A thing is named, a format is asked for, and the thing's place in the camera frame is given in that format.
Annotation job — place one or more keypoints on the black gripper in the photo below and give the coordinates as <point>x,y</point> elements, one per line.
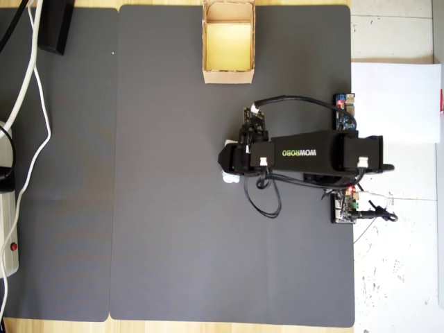
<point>256,152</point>

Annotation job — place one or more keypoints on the white foam block blue yarn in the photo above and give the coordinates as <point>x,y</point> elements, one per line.
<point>230,179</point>

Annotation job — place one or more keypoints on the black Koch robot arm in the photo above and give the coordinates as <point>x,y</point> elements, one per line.
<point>312,152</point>

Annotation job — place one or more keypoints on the open cardboard box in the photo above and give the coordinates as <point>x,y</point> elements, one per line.
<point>227,78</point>

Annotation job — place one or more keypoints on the large dark grey textured mat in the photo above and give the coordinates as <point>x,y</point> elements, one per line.
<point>180,225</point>

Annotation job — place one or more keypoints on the blue circuit board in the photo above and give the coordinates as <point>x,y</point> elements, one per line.
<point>343,116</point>

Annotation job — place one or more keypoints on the black circuit board red light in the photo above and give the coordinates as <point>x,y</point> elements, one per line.
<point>341,208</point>

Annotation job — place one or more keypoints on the small dark grey mat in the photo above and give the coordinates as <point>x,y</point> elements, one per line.
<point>69,190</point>

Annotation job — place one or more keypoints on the white paper sheet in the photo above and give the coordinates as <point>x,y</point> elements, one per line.
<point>395,104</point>

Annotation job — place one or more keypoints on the black rectangular stand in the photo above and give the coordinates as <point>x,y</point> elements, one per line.
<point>55,27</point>

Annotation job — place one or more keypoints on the red object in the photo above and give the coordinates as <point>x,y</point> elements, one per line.
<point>442,100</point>

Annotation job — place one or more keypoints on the white power strip red button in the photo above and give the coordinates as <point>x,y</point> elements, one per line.
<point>8,222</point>

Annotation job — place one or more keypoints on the gripper camera circuit board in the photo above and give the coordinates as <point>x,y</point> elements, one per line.
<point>255,119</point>

